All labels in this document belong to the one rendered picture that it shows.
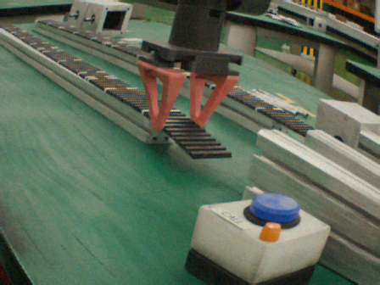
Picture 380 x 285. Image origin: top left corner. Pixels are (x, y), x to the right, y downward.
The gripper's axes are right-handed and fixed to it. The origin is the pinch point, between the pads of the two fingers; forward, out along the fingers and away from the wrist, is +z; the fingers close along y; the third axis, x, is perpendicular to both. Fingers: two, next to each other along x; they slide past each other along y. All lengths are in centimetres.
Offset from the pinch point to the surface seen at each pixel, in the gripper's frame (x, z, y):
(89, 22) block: 81, 0, 29
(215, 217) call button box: -27.6, -2.7, -17.2
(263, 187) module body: -20.0, -0.8, -5.2
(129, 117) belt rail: 7.4, 1.7, -1.4
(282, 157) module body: -21.5, -4.2, -5.2
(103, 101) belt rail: 14.4, 1.7, -1.3
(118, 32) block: 75, 2, 36
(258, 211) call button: -29.6, -3.7, -15.2
